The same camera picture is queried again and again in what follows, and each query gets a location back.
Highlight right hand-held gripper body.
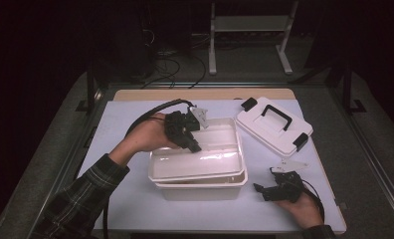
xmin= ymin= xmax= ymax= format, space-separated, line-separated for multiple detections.
xmin=262 ymin=159 xmax=309 ymax=204

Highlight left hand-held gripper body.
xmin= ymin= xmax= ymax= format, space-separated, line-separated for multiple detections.
xmin=164 ymin=106 xmax=209 ymax=149

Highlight white plastic tray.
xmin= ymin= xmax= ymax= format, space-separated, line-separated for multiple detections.
xmin=147 ymin=117 xmax=247 ymax=183

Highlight white plastic storage box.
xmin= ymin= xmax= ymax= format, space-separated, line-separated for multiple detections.
xmin=154 ymin=169 xmax=249 ymax=202

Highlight person's right hand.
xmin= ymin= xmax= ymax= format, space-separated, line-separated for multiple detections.
xmin=274 ymin=191 xmax=324 ymax=230

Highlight person's left hand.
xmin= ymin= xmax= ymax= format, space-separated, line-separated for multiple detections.
xmin=123 ymin=113 xmax=180 ymax=157

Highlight white table mat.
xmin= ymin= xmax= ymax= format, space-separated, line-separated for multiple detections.
xmin=75 ymin=98 xmax=347 ymax=235

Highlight grey metal stand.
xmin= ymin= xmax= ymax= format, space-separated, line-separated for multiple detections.
xmin=208 ymin=0 xmax=299 ymax=76

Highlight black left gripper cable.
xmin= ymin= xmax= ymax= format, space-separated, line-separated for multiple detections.
xmin=102 ymin=99 xmax=195 ymax=239

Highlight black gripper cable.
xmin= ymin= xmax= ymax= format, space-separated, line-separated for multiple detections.
xmin=300 ymin=179 xmax=326 ymax=223
xmin=102 ymin=99 xmax=195 ymax=239

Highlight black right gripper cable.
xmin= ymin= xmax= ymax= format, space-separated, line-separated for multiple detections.
xmin=300 ymin=179 xmax=326 ymax=223

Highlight white lid with black handle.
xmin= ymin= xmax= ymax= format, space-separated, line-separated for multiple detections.
xmin=234 ymin=96 xmax=314 ymax=159

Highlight black floor cables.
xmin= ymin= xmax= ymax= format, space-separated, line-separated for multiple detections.
xmin=139 ymin=49 xmax=208 ymax=90

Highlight black frame post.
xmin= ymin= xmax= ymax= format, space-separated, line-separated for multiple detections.
xmin=341 ymin=66 xmax=367 ymax=115
xmin=75 ymin=63 xmax=103 ymax=114

